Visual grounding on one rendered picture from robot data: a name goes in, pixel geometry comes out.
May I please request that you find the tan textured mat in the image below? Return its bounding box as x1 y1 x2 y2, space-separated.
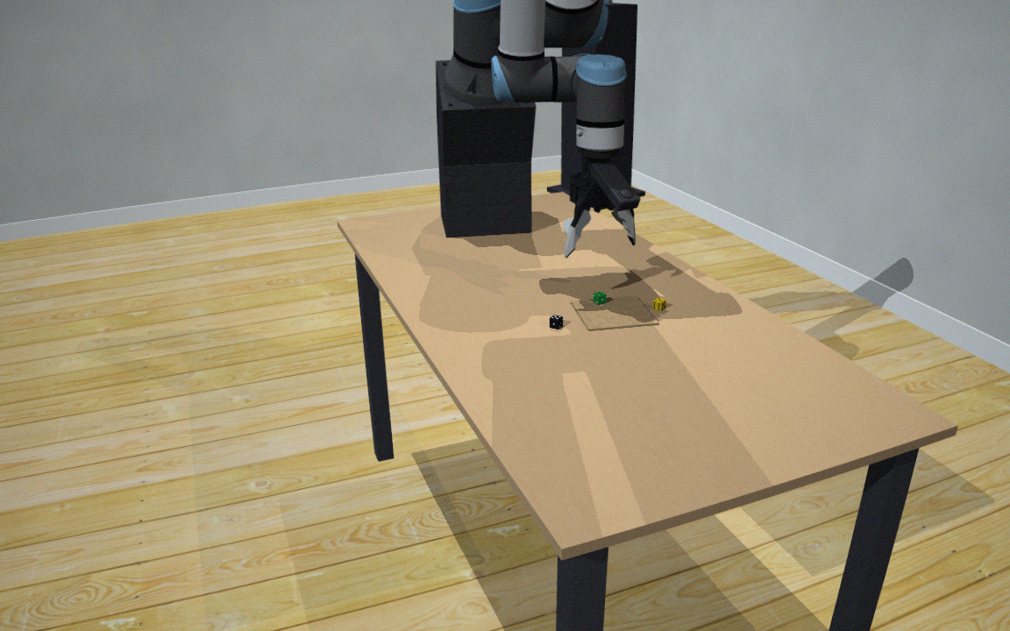
571 295 659 331

